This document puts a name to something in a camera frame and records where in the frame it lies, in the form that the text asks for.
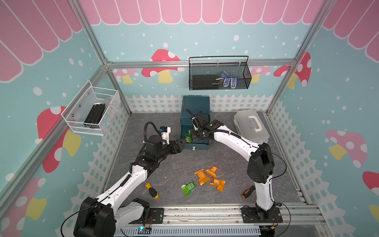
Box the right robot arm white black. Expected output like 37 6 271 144
186 108 276 220

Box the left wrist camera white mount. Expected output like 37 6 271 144
159 126 171 145

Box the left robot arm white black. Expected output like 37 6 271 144
73 121 186 237

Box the clear plastic storage box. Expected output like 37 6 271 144
234 109 269 145

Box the teal drawer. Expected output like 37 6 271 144
180 125 212 151

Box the orange black screwdriver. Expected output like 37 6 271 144
241 185 256 199

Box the green cookie packet bottom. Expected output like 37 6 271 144
181 181 195 196

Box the black device in white basket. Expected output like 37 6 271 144
84 103 106 129

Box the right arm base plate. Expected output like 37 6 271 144
240 206 283 225

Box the yellow black screwdriver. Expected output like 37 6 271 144
145 182 159 199

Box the blue white item in basket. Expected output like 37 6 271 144
216 71 237 89

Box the black box in mesh basket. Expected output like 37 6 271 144
189 75 221 90

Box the green lit circuit board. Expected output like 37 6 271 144
138 226 152 235

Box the green cookie packet top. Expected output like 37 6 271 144
185 133 192 143

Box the orange cookie packet top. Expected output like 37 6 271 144
205 165 220 178

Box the white wire wall basket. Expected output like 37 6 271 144
61 81 121 136

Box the black wire mesh basket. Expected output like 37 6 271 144
188 55 252 90

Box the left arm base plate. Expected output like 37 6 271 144
128 208 164 225

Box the green cookie packet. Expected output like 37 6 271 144
181 181 195 196
185 133 192 143

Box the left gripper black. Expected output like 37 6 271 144
155 140 187 161

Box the orange cookie packet bottom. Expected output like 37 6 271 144
209 178 226 192

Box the dark teal drawer cabinet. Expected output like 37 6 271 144
180 95 211 125

